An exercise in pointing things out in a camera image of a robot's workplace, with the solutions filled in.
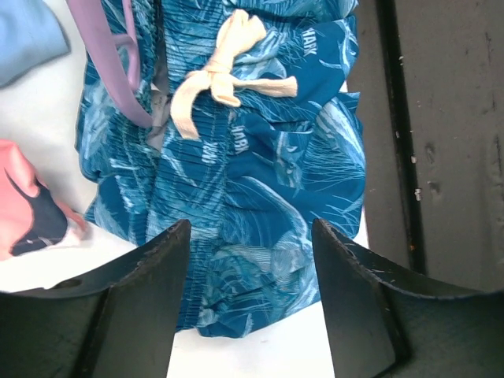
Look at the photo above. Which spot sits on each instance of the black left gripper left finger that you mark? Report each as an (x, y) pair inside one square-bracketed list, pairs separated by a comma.
[(117, 320)]

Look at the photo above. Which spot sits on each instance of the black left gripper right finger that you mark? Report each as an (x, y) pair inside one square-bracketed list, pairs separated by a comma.
[(384, 320)]

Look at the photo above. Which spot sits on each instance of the blue leaf print shorts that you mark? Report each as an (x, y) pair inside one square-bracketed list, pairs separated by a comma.
[(253, 139)]

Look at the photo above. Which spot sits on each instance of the purple plastic hanger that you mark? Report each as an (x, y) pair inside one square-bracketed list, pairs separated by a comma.
[(115, 57)]

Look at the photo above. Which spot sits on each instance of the pink patterned shorts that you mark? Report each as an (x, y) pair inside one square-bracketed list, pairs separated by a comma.
[(32, 218)]

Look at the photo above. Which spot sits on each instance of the light blue shorts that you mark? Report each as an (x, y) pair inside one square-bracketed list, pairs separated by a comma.
[(31, 35)]

